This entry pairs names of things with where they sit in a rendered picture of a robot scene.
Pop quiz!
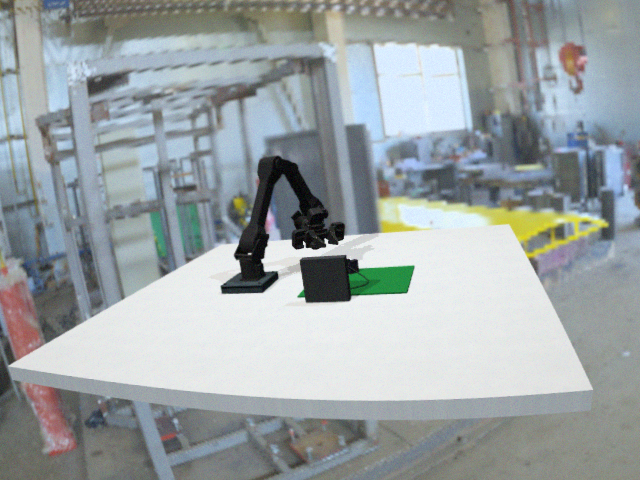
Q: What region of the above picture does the black connector plug with cable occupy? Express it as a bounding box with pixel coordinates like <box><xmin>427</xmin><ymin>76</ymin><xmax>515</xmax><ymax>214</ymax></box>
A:
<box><xmin>347</xmin><ymin>259</ymin><xmax>369</xmax><ymax>289</ymax></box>

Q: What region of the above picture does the green circuit board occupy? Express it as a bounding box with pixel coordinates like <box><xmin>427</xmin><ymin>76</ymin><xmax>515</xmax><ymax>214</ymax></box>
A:
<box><xmin>349</xmin><ymin>266</ymin><xmax>414</xmax><ymax>296</ymax></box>

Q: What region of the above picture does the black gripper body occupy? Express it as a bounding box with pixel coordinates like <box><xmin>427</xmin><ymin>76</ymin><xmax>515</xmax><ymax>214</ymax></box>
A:
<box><xmin>292</xmin><ymin>222</ymin><xmax>345</xmax><ymax>250</ymax></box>

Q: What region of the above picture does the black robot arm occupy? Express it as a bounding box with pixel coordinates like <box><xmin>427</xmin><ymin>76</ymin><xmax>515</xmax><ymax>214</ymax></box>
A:
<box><xmin>233</xmin><ymin>156</ymin><xmax>328</xmax><ymax>282</ymax></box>

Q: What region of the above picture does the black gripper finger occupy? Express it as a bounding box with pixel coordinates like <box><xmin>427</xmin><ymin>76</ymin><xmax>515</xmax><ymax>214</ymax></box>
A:
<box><xmin>328</xmin><ymin>226</ymin><xmax>339</xmax><ymax>245</ymax></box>
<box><xmin>305</xmin><ymin>230</ymin><xmax>326</xmax><ymax>248</ymax></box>

